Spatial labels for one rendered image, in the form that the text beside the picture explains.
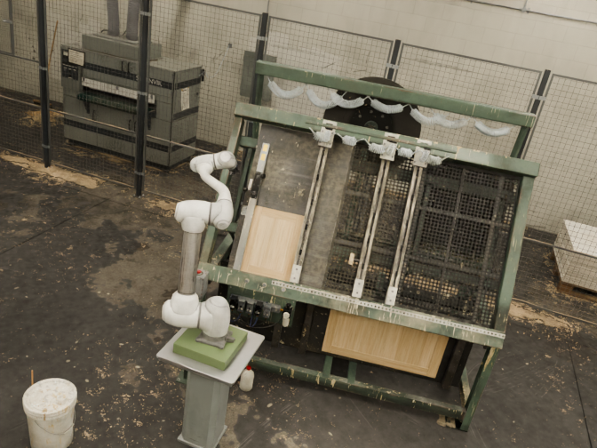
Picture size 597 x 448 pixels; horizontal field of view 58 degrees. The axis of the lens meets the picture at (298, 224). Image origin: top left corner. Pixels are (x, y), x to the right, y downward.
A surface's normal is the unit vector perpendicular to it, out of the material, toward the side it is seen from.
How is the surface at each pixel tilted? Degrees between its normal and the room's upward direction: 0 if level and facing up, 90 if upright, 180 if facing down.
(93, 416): 0
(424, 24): 90
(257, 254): 60
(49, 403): 0
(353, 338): 90
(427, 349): 90
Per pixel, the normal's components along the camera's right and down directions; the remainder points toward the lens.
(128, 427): 0.16, -0.89
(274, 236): -0.07, -0.11
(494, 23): -0.32, 0.36
